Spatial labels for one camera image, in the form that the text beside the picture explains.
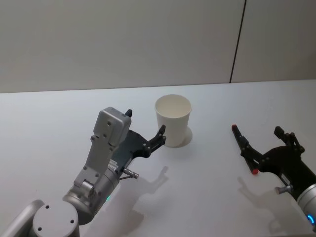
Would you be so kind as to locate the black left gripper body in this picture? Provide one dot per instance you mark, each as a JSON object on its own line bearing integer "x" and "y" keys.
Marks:
{"x": 133, "y": 144}

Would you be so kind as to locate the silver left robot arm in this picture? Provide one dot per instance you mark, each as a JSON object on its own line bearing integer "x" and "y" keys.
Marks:
{"x": 108, "y": 128}

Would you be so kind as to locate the white paper cup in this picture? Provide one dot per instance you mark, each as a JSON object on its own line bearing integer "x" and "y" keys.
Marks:
{"x": 174, "y": 123}

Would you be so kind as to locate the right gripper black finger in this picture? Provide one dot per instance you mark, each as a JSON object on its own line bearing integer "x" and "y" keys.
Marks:
{"x": 291, "y": 138}
{"x": 254, "y": 154}

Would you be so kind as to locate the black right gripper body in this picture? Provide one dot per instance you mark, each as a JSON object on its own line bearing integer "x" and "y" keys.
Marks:
{"x": 288, "y": 163}

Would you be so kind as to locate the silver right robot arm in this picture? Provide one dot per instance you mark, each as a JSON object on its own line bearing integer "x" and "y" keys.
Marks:
{"x": 308, "y": 202}

